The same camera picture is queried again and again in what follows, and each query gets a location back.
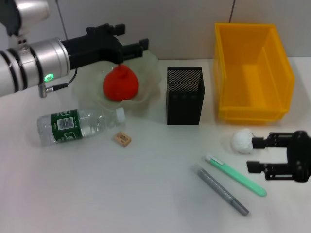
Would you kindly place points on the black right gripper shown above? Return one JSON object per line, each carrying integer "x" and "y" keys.
{"x": 300, "y": 157}

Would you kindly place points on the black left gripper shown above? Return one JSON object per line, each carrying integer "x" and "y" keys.
{"x": 92, "y": 48}

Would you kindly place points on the white paper ball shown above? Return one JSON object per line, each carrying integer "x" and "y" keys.
{"x": 241, "y": 142}

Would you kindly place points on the mint green pen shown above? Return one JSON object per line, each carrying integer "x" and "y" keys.
{"x": 235, "y": 176}

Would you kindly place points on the orange fruit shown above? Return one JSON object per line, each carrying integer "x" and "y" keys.
{"x": 120, "y": 85}

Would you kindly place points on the clear green-label water bottle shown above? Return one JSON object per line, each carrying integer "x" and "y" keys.
{"x": 65, "y": 125}

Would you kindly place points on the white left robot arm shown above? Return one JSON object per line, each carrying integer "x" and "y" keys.
{"x": 48, "y": 60}

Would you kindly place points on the translucent wavy glass fruit plate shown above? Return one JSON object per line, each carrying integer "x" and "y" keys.
{"x": 148, "y": 80}

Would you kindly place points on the grey marker pen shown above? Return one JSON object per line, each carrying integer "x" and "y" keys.
{"x": 218, "y": 188}

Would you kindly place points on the black mesh pen holder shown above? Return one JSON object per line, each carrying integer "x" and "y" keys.
{"x": 184, "y": 106}

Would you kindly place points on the small tan eraser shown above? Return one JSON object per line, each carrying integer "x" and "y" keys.
{"x": 122, "y": 138}

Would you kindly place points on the yellow plastic storage bin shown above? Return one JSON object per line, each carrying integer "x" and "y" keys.
{"x": 252, "y": 80}

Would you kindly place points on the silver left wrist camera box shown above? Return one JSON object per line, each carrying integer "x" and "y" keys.
{"x": 34, "y": 9}

